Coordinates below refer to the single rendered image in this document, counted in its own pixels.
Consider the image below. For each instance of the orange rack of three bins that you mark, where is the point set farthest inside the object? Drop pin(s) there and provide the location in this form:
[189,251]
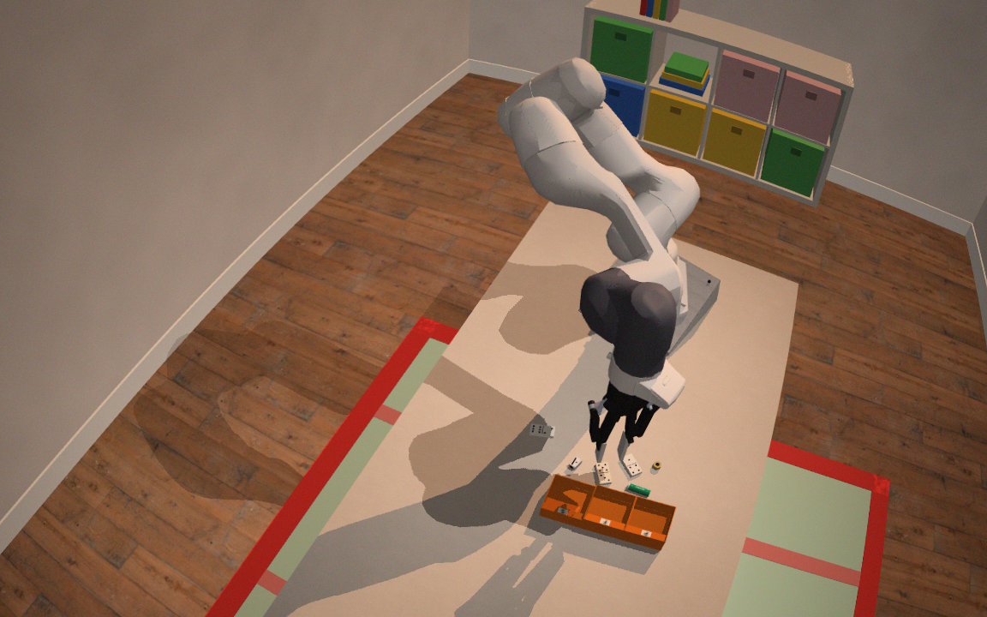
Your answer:
[604,504]

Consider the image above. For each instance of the green aa battery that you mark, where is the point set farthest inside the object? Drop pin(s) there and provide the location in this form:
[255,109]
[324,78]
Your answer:
[639,490]

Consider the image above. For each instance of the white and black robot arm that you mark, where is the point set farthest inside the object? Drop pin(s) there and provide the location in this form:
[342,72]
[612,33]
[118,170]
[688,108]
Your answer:
[620,304]

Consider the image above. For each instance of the beige domino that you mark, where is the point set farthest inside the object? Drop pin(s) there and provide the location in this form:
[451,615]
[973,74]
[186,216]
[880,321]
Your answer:
[542,430]
[631,465]

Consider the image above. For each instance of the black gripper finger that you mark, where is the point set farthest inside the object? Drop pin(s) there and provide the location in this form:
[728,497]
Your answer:
[639,426]
[601,434]

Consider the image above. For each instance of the white domino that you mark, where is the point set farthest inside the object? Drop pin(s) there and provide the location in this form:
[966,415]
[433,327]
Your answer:
[603,473]

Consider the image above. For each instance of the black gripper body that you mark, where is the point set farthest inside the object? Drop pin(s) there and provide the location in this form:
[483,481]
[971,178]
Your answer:
[616,399]

